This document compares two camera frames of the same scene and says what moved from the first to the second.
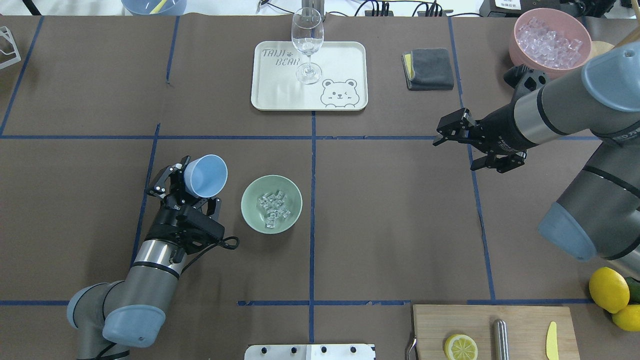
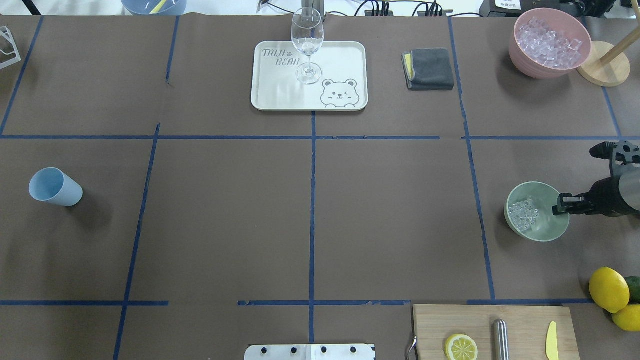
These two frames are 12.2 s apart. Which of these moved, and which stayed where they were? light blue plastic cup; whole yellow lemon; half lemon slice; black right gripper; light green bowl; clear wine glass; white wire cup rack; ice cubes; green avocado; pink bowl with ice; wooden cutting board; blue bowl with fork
Moved: light green bowl; light blue plastic cup; black right gripper; ice cubes
Stayed: whole yellow lemon; green avocado; blue bowl with fork; white wire cup rack; half lemon slice; pink bowl with ice; clear wine glass; wooden cutting board
